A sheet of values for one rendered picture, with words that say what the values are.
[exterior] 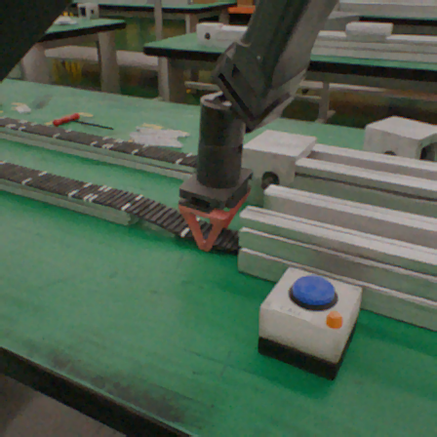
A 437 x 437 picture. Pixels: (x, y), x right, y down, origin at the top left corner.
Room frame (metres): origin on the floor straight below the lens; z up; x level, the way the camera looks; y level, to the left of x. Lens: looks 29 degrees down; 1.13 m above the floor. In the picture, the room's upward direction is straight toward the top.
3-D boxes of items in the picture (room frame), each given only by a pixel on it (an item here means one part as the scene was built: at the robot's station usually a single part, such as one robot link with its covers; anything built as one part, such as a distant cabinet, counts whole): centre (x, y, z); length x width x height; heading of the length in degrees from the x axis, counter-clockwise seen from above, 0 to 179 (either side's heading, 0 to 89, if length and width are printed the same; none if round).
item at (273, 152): (0.73, -0.10, 0.83); 0.12 x 0.09 x 0.10; 151
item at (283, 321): (0.38, -0.10, 0.81); 0.10 x 0.08 x 0.06; 151
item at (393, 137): (0.81, -0.32, 0.83); 0.11 x 0.10 x 0.10; 130
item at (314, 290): (0.38, -0.09, 0.84); 0.04 x 0.04 x 0.02
